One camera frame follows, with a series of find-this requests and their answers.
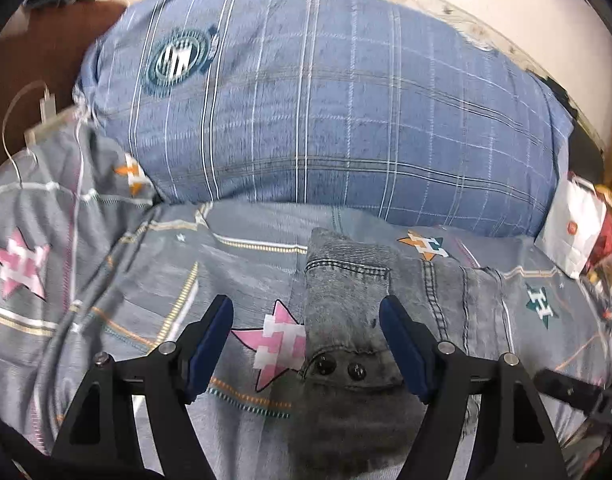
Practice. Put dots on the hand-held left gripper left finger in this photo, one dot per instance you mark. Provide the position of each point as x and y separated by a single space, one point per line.
211 345

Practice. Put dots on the colourful plastic packets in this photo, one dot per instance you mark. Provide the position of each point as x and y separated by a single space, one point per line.
610 260

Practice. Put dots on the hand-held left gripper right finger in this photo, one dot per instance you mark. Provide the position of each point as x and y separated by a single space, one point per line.
405 350

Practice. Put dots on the brown headboard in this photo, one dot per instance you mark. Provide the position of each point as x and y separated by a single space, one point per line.
41 45

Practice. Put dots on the white paper bag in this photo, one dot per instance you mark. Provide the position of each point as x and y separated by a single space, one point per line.
570 225

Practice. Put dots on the grey denim pants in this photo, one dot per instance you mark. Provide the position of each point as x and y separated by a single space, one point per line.
341 300

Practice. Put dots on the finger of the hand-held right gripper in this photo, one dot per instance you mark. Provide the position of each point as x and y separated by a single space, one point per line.
565 387

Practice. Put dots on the grey star-print bedsheet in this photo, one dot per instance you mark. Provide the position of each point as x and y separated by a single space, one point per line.
111 280

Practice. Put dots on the blue plaid pillow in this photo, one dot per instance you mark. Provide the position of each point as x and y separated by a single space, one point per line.
336 100

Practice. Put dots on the white charger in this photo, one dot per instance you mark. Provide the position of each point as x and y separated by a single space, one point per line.
48 106

